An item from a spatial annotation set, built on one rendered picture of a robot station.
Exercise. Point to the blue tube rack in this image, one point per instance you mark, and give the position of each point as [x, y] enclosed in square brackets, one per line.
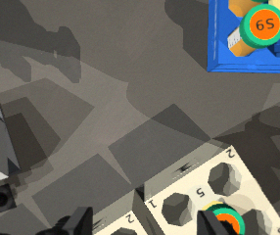
[222, 21]

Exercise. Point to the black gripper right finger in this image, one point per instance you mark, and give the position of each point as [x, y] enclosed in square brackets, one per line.
[208, 224]

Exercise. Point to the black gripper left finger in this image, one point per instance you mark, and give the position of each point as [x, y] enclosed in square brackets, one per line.
[80, 223]

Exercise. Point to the green-capped sample tube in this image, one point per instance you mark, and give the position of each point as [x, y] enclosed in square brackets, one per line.
[228, 214]

